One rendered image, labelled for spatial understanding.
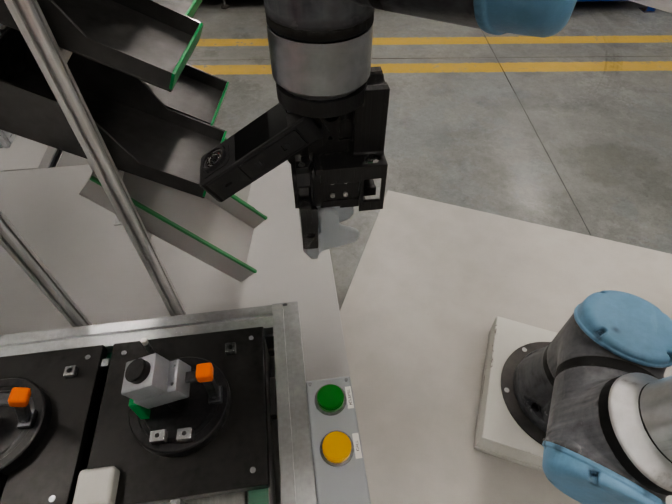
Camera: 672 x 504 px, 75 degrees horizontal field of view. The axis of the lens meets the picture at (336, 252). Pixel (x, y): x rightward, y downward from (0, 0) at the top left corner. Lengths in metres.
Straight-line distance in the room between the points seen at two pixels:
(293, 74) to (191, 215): 0.50
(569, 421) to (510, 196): 2.05
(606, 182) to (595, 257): 1.77
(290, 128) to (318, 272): 0.62
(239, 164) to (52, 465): 0.52
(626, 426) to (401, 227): 0.66
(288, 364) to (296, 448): 0.13
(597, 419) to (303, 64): 0.44
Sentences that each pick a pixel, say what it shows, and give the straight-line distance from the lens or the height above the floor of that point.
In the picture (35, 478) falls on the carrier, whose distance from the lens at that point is 0.76.
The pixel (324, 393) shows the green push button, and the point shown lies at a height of 0.97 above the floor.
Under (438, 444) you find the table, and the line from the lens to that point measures 0.80.
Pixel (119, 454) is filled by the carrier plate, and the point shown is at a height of 0.97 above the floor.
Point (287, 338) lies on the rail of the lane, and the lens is 0.75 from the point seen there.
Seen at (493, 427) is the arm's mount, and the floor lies 0.92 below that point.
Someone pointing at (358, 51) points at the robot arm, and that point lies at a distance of 0.33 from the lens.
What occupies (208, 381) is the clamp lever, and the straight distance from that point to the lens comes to 0.62.
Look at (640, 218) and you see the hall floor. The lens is 2.74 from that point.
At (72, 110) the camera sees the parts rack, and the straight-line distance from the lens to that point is 0.59.
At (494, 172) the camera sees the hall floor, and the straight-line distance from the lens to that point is 2.69.
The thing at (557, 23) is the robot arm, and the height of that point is 1.51.
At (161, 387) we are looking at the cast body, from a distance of 0.61.
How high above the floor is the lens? 1.61
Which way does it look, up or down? 50 degrees down
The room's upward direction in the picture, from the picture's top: straight up
